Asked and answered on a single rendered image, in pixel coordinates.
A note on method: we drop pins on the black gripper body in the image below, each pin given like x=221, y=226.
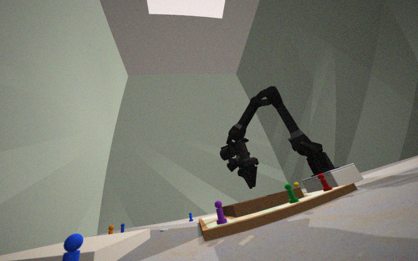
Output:
x=247, y=161

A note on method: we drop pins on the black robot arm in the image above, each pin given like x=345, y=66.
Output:
x=318, y=161

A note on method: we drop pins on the purple pawn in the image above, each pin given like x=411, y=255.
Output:
x=220, y=214

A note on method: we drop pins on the green game pawn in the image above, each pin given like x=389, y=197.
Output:
x=291, y=195

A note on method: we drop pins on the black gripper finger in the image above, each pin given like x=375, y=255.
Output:
x=251, y=173
x=247, y=180

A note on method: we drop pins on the red game pawn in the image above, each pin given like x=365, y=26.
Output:
x=324, y=182

